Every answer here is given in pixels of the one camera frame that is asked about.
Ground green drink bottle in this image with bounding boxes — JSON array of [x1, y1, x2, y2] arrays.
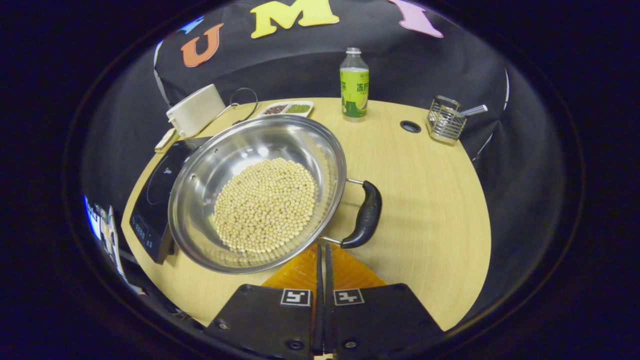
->
[[339, 47, 370, 122]]

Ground white toaster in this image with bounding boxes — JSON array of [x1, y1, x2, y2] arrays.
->
[[166, 83, 227, 138]]

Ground bright printed papers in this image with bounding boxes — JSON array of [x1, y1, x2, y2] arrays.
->
[[82, 195, 129, 282]]

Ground black induction cooktop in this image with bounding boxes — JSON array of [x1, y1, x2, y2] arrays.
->
[[129, 136, 213, 265]]

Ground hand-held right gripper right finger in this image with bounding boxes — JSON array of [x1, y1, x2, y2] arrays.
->
[[324, 243, 446, 357]]

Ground stainless steel pot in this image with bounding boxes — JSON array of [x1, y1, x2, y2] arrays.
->
[[168, 115, 383, 275]]

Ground pile of soybeans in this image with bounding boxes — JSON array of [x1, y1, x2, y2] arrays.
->
[[214, 158, 318, 254]]

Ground black toaster power cable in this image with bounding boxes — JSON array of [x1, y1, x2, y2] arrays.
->
[[217, 87, 260, 126]]

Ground metal wire utensil holder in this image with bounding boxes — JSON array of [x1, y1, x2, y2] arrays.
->
[[426, 95, 467, 146]]

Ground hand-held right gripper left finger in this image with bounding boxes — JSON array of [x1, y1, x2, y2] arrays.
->
[[205, 243, 325, 357]]

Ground white divided bean dish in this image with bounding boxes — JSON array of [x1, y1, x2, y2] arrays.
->
[[257, 100, 315, 119]]

